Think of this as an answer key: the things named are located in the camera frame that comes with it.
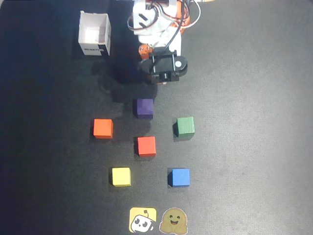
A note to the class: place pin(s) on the hugging face emoji sticker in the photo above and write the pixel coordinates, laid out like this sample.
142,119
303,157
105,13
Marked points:
174,220

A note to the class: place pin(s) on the white cardboard box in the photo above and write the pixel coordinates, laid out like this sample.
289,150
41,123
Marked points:
94,34

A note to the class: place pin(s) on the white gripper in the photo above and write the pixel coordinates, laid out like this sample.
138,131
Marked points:
145,52

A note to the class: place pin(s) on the purple cube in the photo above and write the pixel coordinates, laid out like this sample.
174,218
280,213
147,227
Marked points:
145,108

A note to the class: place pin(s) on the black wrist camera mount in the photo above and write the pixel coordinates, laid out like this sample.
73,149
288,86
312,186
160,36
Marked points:
163,63

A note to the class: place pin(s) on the blue cube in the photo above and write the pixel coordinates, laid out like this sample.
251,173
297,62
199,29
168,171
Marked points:
180,177

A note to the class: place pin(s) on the green cube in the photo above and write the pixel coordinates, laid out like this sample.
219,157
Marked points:
185,126

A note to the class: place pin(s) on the black mat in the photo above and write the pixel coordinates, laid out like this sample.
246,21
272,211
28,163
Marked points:
244,122

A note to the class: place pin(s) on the yellow cube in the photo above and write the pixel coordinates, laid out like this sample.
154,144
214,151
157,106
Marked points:
121,176

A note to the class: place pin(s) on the yellow robot face sticker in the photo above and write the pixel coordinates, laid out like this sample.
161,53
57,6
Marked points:
143,219

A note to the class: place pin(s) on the orange cube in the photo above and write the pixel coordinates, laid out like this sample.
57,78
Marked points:
103,128

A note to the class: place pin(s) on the orange robot base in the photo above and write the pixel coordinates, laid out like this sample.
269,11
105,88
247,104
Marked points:
184,20

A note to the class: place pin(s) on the red cube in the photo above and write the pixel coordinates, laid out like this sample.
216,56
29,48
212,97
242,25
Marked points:
146,146

